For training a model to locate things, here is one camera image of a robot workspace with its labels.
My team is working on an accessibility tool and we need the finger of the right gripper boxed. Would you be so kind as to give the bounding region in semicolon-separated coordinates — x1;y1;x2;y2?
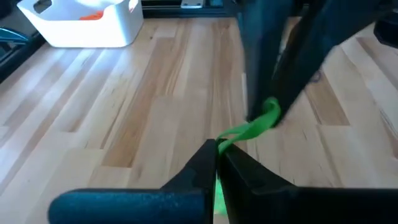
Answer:
238;0;294;122
270;0;398;125

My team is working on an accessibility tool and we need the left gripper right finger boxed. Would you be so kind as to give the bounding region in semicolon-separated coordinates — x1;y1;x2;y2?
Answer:
217;139;398;224

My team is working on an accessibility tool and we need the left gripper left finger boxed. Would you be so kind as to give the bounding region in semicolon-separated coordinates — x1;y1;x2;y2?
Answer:
48;138;218;224

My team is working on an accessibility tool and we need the green rubber band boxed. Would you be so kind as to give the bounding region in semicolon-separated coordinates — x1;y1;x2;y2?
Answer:
213;96;282;216

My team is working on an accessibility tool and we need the orange rubber band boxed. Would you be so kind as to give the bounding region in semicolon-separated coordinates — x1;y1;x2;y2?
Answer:
79;11;104;21

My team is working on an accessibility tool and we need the white plastic basket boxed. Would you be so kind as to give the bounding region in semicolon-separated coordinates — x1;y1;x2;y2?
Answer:
17;0;144;49

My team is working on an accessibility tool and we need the silver frame plate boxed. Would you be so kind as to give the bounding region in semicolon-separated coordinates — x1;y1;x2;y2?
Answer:
180;0;205;9

